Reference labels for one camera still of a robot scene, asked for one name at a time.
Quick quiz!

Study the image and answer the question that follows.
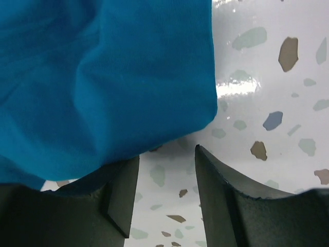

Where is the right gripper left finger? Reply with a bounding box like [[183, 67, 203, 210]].
[[1, 157, 139, 247]]

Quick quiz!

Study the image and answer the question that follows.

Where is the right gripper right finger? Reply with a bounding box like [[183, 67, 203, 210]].
[[195, 145, 328, 246]]

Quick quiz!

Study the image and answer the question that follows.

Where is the blue t-shirt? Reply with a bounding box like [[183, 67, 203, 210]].
[[1, 0, 217, 189]]

